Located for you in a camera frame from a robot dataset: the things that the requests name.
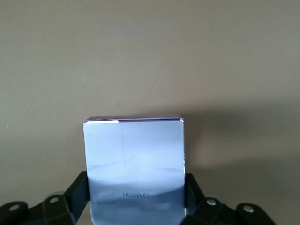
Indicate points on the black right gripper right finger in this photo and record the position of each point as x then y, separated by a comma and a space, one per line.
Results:
211, 213

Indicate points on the brown table cover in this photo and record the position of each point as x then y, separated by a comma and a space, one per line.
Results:
140, 58

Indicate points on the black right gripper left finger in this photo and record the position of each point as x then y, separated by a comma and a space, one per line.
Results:
58, 211

